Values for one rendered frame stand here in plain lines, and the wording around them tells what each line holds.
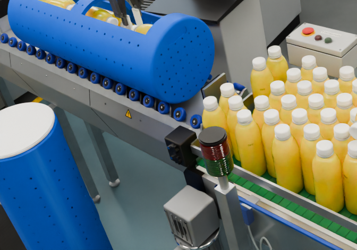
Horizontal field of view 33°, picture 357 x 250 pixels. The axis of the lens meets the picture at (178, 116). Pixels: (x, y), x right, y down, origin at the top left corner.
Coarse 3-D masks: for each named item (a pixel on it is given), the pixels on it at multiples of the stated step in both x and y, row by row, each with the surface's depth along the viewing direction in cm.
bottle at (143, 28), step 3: (141, 24) 195; (144, 24) 194; (147, 24) 193; (150, 24) 193; (135, 27) 197; (138, 27) 195; (141, 27) 193; (144, 27) 192; (147, 27) 192; (150, 27) 191; (135, 30) 196; (138, 30) 194; (141, 30) 192; (144, 30) 192; (147, 30) 191; (144, 33) 191
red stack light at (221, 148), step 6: (222, 144) 128; (228, 144) 131; (204, 150) 130; (210, 150) 129; (216, 150) 129; (222, 150) 129; (228, 150) 131; (204, 156) 131; (210, 156) 130; (216, 156) 129; (222, 156) 130
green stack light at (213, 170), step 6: (228, 156) 131; (210, 162) 131; (216, 162) 131; (222, 162) 131; (228, 162) 132; (210, 168) 133; (216, 168) 132; (222, 168) 132; (228, 168) 133; (210, 174) 134; (216, 174) 133; (222, 174) 133
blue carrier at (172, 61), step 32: (32, 0) 226; (96, 0) 208; (32, 32) 227; (64, 32) 210; (96, 32) 198; (128, 32) 188; (160, 32) 180; (192, 32) 188; (96, 64) 203; (128, 64) 188; (160, 64) 182; (192, 64) 192; (160, 96) 187; (192, 96) 197
